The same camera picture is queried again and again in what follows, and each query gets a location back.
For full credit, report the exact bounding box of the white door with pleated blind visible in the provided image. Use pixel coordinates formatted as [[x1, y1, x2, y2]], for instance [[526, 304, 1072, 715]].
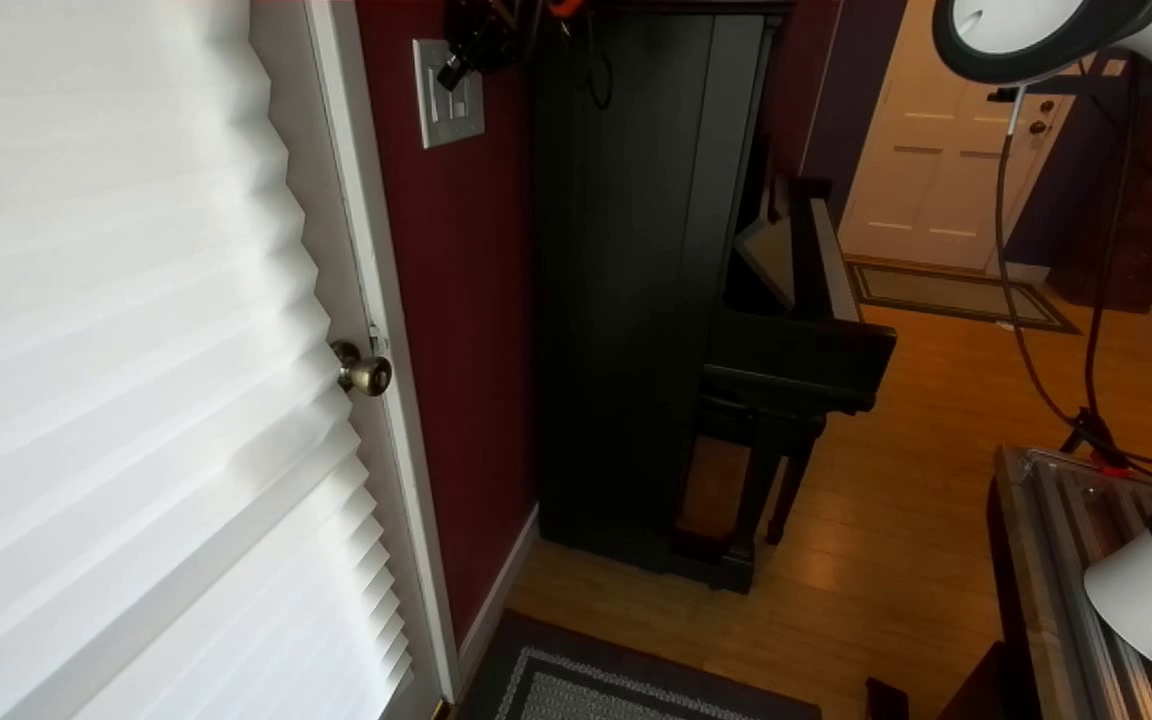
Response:
[[0, 0, 447, 720]]

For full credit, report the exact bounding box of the white panelled far door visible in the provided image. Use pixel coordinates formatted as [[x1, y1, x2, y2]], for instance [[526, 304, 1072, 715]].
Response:
[[841, 0, 1072, 277]]

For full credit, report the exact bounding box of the grey light switch plate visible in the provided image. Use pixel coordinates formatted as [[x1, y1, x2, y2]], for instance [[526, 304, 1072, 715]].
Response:
[[411, 41, 485, 152]]

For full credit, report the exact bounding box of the black upright piano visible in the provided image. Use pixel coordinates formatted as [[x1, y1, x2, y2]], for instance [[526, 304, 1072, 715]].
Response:
[[531, 0, 894, 591]]

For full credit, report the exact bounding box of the brown far doormat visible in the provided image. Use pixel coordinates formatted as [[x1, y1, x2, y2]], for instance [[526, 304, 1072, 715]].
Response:
[[848, 260, 1072, 334]]

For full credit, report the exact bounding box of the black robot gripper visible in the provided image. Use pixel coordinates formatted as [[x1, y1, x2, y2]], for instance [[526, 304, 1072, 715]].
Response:
[[434, 0, 548, 89]]

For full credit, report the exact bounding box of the brass door knob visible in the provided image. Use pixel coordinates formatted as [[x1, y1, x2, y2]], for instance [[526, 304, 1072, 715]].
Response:
[[331, 341, 392, 398]]

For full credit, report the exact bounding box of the grey near doormat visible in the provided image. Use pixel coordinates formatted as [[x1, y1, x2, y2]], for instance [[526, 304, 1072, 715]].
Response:
[[452, 612, 822, 720]]

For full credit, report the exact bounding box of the wooden table with rails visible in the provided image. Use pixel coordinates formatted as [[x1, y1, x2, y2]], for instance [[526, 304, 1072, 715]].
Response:
[[939, 450, 1152, 720]]

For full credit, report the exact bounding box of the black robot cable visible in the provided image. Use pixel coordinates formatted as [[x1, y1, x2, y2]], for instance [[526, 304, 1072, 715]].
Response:
[[993, 79, 1152, 489]]

